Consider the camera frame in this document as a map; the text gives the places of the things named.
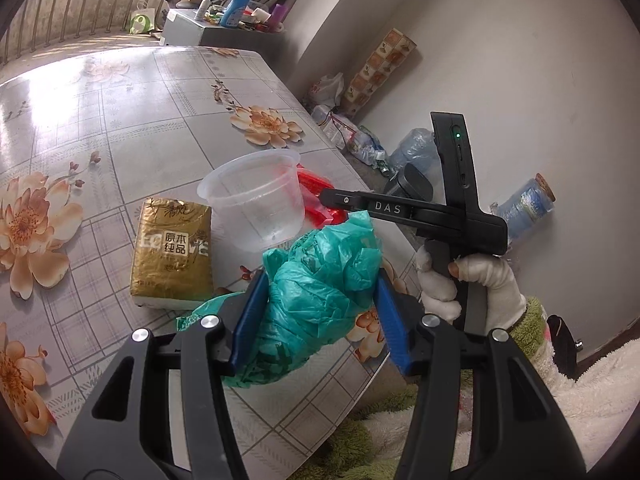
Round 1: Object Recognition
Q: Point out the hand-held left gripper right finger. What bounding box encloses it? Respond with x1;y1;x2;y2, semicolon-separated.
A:
374;275;587;480

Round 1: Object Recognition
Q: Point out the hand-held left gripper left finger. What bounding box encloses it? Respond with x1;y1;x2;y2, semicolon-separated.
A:
56;269;273;480

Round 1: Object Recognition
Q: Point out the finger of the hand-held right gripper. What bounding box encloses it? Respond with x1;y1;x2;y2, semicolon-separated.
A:
318;187;447;224

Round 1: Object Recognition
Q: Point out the red plastic wrapper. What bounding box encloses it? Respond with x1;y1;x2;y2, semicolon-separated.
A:
295;164;352;229

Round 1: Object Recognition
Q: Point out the green plastic bag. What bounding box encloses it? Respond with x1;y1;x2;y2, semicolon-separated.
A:
175;210;385;391

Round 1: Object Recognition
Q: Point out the gold tissue pack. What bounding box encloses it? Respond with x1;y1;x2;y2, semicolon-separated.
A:
130;197;216;312

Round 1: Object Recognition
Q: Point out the clear plastic cup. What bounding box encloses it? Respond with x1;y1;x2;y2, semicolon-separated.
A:
196;148;307;254

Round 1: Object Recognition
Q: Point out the person's right forearm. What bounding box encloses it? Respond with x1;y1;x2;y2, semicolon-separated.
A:
495;297;640;471

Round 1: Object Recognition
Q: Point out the person's right hand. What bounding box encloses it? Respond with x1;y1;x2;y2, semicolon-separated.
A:
414;249;527;332

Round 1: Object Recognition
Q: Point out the black rice cooker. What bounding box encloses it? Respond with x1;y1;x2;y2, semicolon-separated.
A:
384;162;435;202

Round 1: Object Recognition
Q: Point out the water jug with cork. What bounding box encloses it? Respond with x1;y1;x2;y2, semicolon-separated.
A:
492;173;557;232

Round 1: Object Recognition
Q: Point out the large blue water jug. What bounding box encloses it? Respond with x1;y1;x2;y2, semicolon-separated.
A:
387;127;442;174

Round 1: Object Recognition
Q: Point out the pile of plastic packaging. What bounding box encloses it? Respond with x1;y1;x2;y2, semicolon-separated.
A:
312;105;390;173

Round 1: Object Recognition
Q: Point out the green white fleece robe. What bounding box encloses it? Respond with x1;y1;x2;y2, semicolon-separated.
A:
295;385;466;480

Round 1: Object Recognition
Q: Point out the white plastic bag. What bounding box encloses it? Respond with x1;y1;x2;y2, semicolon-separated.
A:
307;72;346;109

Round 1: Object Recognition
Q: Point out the patterned paper roll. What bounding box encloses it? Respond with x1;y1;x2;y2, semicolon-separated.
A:
342;28;419;116

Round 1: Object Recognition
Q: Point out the grey cabinet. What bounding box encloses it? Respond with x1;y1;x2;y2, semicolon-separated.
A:
162;7;282;51

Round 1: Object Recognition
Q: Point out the blue detergent bottle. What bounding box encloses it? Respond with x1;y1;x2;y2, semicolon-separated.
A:
221;0;254;29

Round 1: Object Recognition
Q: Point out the white green paper bag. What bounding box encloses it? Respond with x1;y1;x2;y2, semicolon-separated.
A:
129;0;157;36

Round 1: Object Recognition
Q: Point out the metal balcony railing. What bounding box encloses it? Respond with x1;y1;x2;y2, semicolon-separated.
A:
0;0;202;67

